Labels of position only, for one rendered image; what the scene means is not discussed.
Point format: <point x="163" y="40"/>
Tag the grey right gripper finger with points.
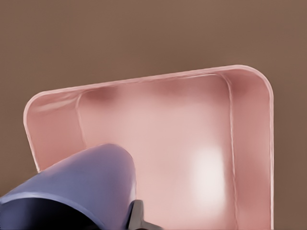
<point x="136" y="215"/>

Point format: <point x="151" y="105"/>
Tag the pink plastic box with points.
<point x="182" y="143"/>

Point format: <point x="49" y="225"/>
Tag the purple-blue cup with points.
<point x="79" y="182"/>

